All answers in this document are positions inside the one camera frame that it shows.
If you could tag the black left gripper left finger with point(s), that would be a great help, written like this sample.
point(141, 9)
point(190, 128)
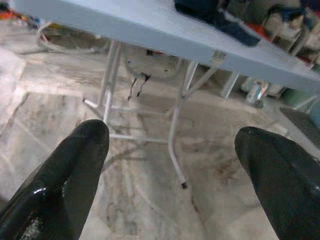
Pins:
point(62, 180)

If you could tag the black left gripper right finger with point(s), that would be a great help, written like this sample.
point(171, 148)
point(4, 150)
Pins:
point(287, 190)

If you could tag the dark navy garment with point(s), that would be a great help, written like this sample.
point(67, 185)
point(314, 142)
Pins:
point(212, 12)

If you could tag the white plastic bag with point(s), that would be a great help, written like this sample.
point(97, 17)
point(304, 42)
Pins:
point(256, 92)

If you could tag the white storage shelf unit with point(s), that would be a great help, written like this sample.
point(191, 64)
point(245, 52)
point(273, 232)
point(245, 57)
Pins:
point(287, 27)

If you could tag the white folding table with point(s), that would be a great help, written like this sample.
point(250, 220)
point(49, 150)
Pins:
point(150, 22)

